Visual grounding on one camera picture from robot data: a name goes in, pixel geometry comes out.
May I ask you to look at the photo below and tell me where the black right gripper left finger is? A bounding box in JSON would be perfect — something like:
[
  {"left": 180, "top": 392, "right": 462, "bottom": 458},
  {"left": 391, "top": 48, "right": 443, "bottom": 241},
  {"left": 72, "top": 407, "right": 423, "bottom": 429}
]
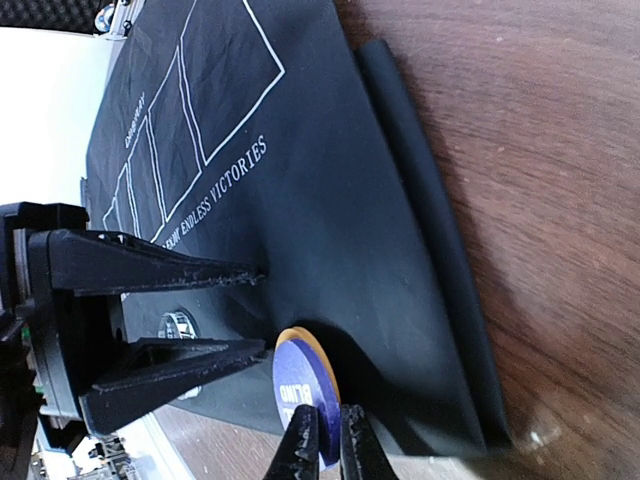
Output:
[{"left": 79, "top": 338, "right": 266, "bottom": 434}]

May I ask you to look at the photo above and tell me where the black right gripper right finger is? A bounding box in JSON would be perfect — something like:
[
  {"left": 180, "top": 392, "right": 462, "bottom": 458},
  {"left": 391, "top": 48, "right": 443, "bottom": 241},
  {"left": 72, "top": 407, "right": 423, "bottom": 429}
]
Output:
[{"left": 340, "top": 405, "right": 398, "bottom": 480}]

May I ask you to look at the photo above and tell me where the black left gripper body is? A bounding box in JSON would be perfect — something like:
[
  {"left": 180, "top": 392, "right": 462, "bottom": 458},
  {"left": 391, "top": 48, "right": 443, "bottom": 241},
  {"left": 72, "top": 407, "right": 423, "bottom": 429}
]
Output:
[{"left": 1, "top": 202, "right": 125, "bottom": 453}]

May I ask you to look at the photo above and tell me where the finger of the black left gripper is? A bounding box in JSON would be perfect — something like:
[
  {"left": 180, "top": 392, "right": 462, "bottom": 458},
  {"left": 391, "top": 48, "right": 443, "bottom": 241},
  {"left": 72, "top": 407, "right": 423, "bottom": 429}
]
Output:
[
  {"left": 264, "top": 405, "right": 320, "bottom": 480},
  {"left": 28, "top": 229, "right": 265, "bottom": 295}
]

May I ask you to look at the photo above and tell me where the purple small blind button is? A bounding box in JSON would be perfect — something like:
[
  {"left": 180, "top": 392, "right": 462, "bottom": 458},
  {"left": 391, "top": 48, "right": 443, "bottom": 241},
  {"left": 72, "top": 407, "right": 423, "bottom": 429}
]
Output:
[{"left": 272, "top": 326, "right": 341, "bottom": 470}]

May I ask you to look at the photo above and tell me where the black poker play mat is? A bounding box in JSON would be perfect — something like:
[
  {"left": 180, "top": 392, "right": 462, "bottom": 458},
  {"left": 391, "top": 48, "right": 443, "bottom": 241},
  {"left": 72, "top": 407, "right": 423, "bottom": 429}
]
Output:
[{"left": 86, "top": 1, "right": 511, "bottom": 457}]

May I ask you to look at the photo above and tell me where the aluminium poker chip case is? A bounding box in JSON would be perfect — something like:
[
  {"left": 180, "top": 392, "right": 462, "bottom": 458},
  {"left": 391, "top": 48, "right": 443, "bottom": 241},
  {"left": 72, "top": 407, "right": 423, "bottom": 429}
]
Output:
[{"left": 1, "top": 0, "right": 145, "bottom": 40}]

